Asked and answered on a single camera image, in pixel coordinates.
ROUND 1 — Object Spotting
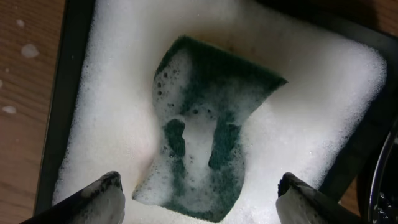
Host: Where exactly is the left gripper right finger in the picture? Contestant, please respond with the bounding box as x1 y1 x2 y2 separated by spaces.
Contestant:
275 172 363 224

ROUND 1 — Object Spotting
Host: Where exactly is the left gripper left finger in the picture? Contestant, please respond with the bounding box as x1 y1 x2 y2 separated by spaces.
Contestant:
21 171 126 224

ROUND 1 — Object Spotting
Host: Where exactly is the green yellow sponge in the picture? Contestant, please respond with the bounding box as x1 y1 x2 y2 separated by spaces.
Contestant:
132 36 285 223

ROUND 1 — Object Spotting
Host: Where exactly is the round black tray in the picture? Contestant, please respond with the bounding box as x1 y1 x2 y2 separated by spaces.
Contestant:
357 123 397 224

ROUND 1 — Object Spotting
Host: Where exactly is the black rectangular soap tray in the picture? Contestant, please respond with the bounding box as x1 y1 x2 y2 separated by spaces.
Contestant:
35 1 397 223

